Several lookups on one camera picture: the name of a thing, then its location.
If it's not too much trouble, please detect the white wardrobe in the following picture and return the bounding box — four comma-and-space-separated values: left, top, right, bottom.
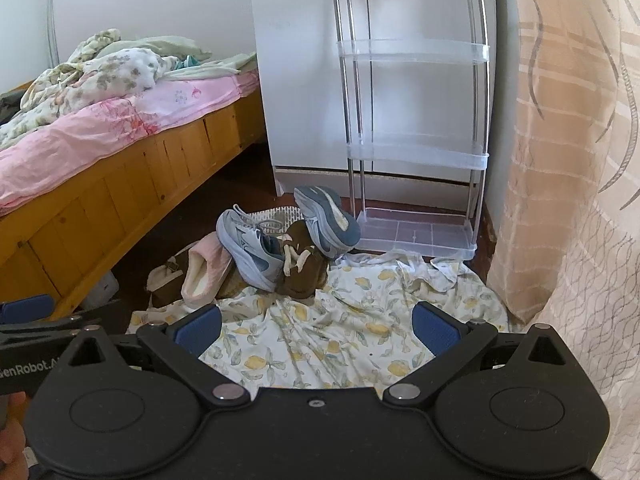
248, 0, 501, 256

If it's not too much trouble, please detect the clear plastic shoe rack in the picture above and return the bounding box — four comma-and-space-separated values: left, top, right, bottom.
327, 0, 491, 261

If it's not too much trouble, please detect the lemon print cloth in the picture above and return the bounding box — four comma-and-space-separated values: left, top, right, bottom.
127, 247, 508, 391

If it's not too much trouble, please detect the white plastic box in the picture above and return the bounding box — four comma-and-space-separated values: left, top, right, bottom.
80, 270, 121, 311

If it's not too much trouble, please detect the pink bed sheet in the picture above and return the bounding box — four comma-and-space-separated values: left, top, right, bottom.
0, 72, 261, 218

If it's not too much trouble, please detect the person's left hand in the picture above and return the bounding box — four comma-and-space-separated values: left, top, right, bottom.
0, 392, 28, 471

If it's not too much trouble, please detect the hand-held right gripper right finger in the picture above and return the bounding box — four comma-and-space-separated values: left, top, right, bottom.
391, 304, 576, 407

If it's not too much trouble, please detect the wooden bed frame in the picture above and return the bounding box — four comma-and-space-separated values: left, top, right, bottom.
0, 87, 268, 321

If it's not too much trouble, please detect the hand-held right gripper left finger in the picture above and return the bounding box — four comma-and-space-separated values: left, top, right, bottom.
65, 304, 249, 407

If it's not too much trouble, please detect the brown fleece-lined shoe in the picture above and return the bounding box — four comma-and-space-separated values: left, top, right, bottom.
145, 255, 193, 308
277, 220, 331, 301

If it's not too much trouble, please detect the light green blanket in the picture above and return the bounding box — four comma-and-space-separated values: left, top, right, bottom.
95, 35, 258, 81

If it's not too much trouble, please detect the light blue sneaker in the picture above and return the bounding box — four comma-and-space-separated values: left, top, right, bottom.
216, 204, 287, 293
292, 185, 362, 260

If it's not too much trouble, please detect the floral quilt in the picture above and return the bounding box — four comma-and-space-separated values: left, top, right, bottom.
0, 28, 181, 148

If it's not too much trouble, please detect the beige patterned curtain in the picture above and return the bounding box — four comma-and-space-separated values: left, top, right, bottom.
487, 0, 640, 476

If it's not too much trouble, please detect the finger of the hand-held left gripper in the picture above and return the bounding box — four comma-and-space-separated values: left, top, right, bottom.
0, 300, 133, 346
0, 294, 55, 325

